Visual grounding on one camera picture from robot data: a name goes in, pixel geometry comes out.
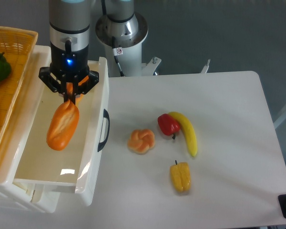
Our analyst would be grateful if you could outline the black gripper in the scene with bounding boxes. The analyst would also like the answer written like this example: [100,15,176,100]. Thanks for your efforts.
[39,44,99,105]

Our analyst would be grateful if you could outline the long orange bread loaf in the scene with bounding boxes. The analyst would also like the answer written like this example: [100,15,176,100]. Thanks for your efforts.
[46,75,89,151]

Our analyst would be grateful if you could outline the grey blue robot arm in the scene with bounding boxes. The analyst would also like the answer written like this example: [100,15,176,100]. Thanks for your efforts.
[39,0,148,102]

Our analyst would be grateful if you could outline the open upper white drawer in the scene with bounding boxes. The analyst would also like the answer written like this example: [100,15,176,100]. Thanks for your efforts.
[14,57,110,206]

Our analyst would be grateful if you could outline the round knotted bread roll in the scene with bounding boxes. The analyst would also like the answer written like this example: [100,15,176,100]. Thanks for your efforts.
[127,129,155,155]

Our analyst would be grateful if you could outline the white plastic drawer cabinet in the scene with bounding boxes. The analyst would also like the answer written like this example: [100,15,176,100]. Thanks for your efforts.
[0,45,61,214]

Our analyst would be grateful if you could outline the orange woven basket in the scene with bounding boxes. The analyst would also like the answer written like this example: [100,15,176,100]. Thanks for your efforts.
[0,26,38,145]

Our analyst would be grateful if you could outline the red bell pepper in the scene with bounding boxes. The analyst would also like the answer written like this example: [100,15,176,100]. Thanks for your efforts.
[157,114,180,139]

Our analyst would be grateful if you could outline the yellow banana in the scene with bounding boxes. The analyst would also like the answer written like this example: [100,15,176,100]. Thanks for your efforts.
[168,112,198,157]

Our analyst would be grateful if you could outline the yellow bell pepper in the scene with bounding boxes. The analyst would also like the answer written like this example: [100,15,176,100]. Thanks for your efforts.
[170,160,191,193]

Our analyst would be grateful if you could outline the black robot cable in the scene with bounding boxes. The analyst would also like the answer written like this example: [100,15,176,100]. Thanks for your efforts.
[111,36,126,77]

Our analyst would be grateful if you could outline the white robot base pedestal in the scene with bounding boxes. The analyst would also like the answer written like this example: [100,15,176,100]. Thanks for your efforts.
[95,12,162,77]

